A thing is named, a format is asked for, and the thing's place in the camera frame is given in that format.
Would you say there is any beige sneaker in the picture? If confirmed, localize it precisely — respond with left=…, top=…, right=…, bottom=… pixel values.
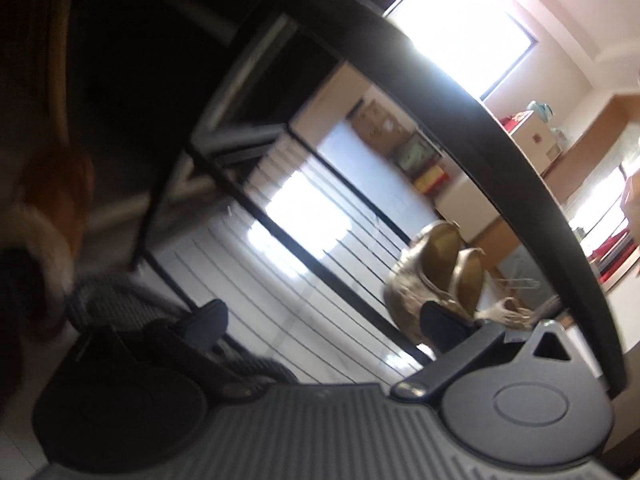
left=449, top=248, right=534, bottom=330
left=383, top=220, right=470, bottom=352

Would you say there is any black slipper, lower one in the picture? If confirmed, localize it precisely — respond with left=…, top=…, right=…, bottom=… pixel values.
left=212, top=340, right=299, bottom=385

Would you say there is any black slipper, one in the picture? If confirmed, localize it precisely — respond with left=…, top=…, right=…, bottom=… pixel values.
left=65, top=274, right=190, bottom=332
left=212, top=340, right=299, bottom=385

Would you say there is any black slipper, upper one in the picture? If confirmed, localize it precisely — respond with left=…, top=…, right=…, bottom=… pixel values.
left=65, top=274, right=190, bottom=332

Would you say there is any brown fur-lined boot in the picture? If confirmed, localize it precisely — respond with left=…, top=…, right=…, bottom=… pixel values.
left=1, top=144, right=94, bottom=339

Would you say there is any black metal shoe rack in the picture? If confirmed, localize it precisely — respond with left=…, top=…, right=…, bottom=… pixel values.
left=129, top=0, right=629, bottom=399

